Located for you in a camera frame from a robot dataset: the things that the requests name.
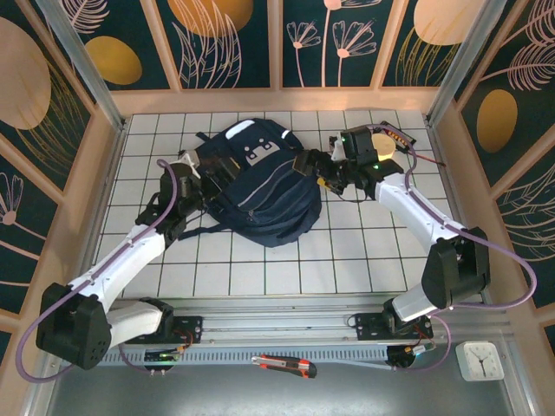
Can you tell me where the navy blue backpack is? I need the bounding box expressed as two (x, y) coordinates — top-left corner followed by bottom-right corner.
(177, 117), (323, 249)

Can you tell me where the black charger box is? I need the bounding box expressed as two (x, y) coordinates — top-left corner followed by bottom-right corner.
(381, 121), (417, 149)

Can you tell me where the black controller board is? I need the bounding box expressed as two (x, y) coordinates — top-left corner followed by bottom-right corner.
(142, 348), (181, 370)
(387, 344), (437, 372)

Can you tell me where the orange black utility knife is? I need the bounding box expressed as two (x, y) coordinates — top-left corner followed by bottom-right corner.
(251, 354), (317, 380)

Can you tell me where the white alarm clock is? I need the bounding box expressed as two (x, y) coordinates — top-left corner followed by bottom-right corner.
(454, 341), (506, 382)

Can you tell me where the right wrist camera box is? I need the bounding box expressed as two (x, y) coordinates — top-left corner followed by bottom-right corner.
(328, 135), (347, 162)

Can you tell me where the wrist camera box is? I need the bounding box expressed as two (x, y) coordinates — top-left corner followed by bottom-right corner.
(328, 135), (347, 162)
(179, 149), (204, 179)

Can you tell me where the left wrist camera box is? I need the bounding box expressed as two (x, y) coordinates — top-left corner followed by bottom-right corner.
(179, 149), (204, 179)

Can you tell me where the thin red cable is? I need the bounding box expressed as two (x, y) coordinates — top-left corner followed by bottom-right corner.
(411, 149), (446, 166)

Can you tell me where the aluminium side rail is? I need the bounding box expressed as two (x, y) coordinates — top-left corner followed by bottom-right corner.
(69, 120), (131, 313)
(427, 123), (493, 307)

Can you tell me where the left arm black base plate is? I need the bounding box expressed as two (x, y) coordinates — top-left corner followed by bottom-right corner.
(124, 315), (204, 346)

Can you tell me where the aluminium mounting rail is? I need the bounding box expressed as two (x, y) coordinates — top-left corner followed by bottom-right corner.
(42, 292), (515, 348)

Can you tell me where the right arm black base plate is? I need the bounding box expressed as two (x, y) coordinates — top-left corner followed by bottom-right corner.
(355, 311), (434, 341)

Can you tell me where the aluminium corner post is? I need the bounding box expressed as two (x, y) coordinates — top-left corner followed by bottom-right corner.
(36, 0), (130, 131)
(426, 0), (519, 127)

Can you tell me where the grey slotted cable duct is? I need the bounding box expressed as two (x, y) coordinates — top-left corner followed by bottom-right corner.
(60, 346), (391, 372)

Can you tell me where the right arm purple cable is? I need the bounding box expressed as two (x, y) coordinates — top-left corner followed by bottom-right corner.
(368, 123), (539, 374)

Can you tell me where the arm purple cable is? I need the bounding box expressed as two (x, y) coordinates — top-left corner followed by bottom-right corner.
(368, 123), (539, 374)
(19, 158), (196, 383)

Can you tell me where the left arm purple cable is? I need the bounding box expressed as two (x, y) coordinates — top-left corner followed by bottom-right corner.
(19, 158), (196, 383)

